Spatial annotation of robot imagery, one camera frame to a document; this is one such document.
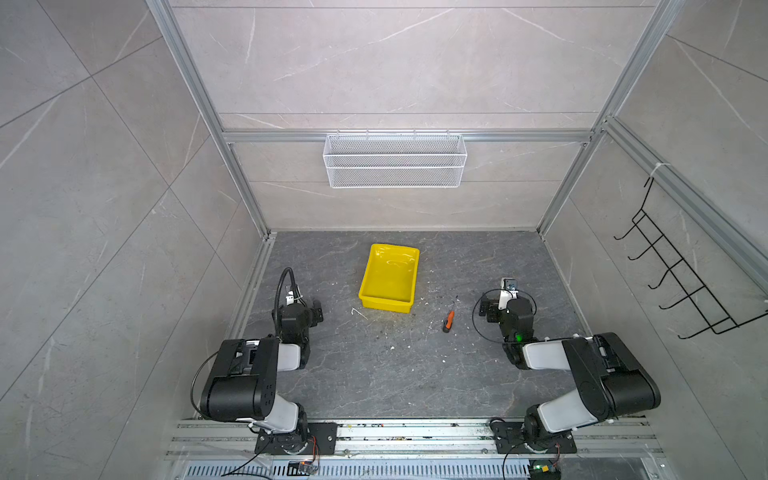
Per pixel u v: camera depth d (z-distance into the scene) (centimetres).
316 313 88
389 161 101
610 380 45
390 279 101
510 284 80
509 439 73
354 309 98
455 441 74
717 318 59
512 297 80
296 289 78
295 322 71
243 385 44
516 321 71
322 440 73
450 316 95
